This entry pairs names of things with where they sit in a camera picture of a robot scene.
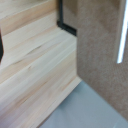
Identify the brown fabric drawer cabinet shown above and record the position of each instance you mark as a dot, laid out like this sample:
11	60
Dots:
98	43

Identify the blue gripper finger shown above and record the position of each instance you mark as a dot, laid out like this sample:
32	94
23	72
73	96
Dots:
1	50

